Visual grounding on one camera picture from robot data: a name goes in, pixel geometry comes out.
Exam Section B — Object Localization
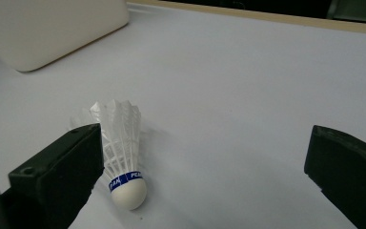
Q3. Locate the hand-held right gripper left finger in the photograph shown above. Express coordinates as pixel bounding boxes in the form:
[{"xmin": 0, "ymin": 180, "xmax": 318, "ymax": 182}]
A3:
[{"xmin": 0, "ymin": 123, "xmax": 105, "ymax": 229}]

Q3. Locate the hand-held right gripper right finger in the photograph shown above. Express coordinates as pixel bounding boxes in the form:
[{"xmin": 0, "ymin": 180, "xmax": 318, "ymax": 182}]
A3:
[{"xmin": 304, "ymin": 125, "xmax": 366, "ymax": 229}]

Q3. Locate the white feather shuttlecock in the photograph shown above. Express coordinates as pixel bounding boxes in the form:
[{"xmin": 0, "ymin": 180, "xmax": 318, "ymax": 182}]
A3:
[{"xmin": 70, "ymin": 99, "xmax": 148, "ymax": 211}]

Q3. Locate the white plastic basket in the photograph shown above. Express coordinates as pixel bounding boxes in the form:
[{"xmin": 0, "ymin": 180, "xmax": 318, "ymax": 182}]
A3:
[{"xmin": 0, "ymin": 0, "xmax": 131, "ymax": 73}]

